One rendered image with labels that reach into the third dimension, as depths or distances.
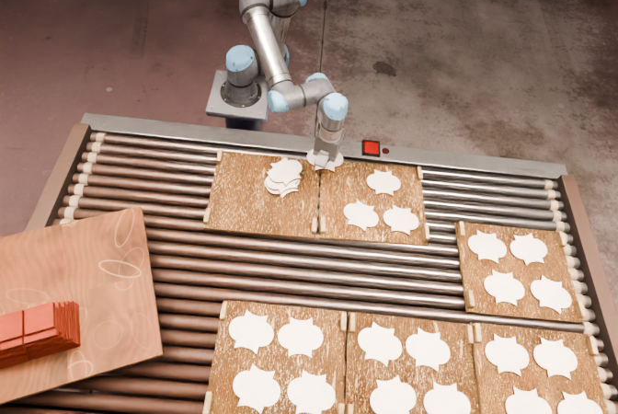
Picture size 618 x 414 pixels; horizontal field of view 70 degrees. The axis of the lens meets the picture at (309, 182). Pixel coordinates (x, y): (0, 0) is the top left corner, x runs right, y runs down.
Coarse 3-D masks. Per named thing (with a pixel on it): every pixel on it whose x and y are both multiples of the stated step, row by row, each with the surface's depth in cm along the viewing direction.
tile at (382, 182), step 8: (376, 176) 176; (384, 176) 176; (392, 176) 176; (368, 184) 173; (376, 184) 174; (384, 184) 174; (392, 184) 174; (400, 184) 175; (376, 192) 171; (384, 192) 172; (392, 192) 172
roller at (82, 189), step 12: (72, 192) 164; (84, 192) 164; (96, 192) 164; (108, 192) 164; (120, 192) 164; (132, 192) 165; (144, 192) 165; (156, 192) 166; (168, 204) 167; (180, 204) 166; (192, 204) 166; (204, 204) 166; (432, 228) 169; (444, 228) 169
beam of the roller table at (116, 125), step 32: (96, 128) 180; (128, 128) 181; (160, 128) 183; (192, 128) 184; (224, 128) 186; (384, 160) 184; (416, 160) 186; (448, 160) 187; (480, 160) 189; (512, 160) 190
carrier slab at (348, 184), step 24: (336, 168) 177; (360, 168) 178; (384, 168) 179; (408, 168) 180; (336, 192) 171; (360, 192) 172; (408, 192) 174; (336, 216) 165; (360, 240) 161; (384, 240) 162; (408, 240) 163
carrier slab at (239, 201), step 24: (216, 168) 172; (240, 168) 173; (264, 168) 174; (312, 168) 176; (216, 192) 166; (240, 192) 167; (264, 192) 168; (312, 192) 170; (216, 216) 161; (240, 216) 162; (264, 216) 163; (288, 216) 164; (312, 216) 164
